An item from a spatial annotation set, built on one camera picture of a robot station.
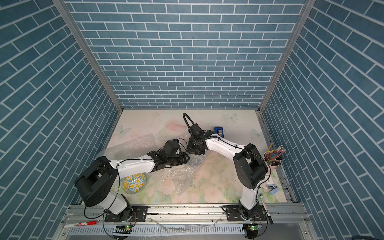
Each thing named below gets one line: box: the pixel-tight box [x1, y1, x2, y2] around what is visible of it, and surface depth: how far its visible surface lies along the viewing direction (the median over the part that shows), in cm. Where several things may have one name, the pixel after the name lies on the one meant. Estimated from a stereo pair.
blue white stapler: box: [266, 184, 279, 195], surface depth 82 cm
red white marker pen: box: [63, 220, 98, 228], surface depth 72 cm
